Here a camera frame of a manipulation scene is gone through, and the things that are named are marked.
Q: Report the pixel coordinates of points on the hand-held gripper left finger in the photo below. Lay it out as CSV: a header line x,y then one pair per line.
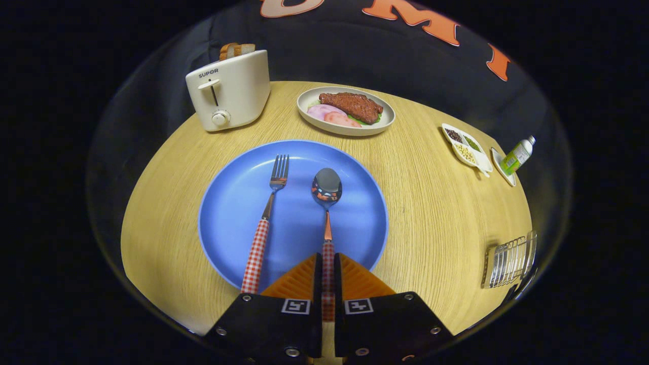
x,y
284,329

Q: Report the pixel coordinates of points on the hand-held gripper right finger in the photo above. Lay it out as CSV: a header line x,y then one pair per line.
x,y
375,329

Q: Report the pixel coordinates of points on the blue round plate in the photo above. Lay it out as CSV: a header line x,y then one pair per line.
x,y
233,203

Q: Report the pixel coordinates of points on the perforated metal tray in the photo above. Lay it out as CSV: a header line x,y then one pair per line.
x,y
507,261

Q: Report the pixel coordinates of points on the pile of yellow soybeans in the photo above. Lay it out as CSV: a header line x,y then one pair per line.
x,y
465,153

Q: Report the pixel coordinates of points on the white divided dish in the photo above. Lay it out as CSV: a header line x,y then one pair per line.
x,y
481,162

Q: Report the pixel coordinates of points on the oval beige plate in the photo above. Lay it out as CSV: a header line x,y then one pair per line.
x,y
350,131

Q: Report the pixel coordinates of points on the small white coaster dish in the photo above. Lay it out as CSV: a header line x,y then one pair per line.
x,y
499,165

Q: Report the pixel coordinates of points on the pile of dark red beans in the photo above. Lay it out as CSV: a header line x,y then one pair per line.
x,y
454,135

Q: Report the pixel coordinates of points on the pile of green beans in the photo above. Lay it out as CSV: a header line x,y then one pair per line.
x,y
472,144

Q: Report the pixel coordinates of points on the reddish pink ham slice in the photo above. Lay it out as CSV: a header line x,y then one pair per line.
x,y
345,120

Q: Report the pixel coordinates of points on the pale pink ham slice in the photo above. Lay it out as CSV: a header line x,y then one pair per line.
x,y
318,112

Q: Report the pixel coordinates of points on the green labelled metal bottle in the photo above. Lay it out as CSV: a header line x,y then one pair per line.
x,y
517,157

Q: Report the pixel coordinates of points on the brown grilled meat piece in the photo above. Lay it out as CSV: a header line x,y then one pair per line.
x,y
352,105

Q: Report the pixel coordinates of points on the cream white toaster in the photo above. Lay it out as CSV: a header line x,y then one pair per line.
x,y
238,91

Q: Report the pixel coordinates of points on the brown toast slice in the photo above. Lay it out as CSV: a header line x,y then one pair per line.
x,y
246,49
226,50

